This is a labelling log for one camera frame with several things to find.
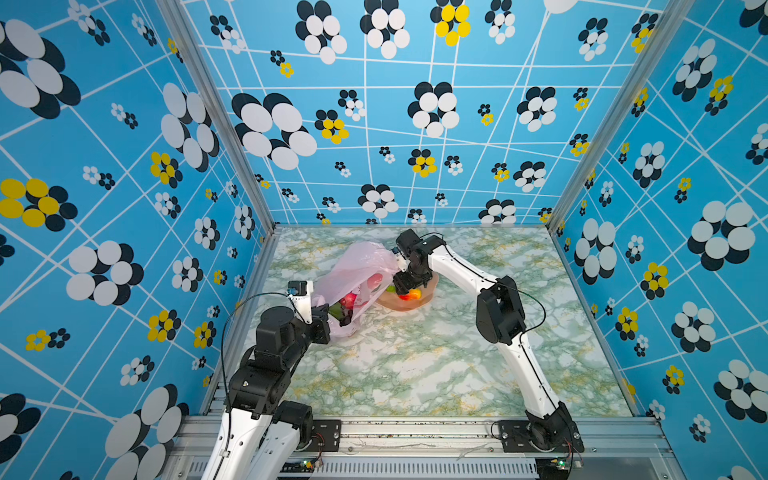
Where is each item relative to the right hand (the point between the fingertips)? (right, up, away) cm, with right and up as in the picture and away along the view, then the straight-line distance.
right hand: (407, 286), depth 100 cm
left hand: (-20, -1, -29) cm, 35 cm away
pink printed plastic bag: (-13, +7, -13) cm, 20 cm away
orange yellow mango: (+2, -2, -4) cm, 5 cm away
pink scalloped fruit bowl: (-5, -5, -3) cm, 7 cm away
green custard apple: (-5, -1, -3) cm, 6 cm away
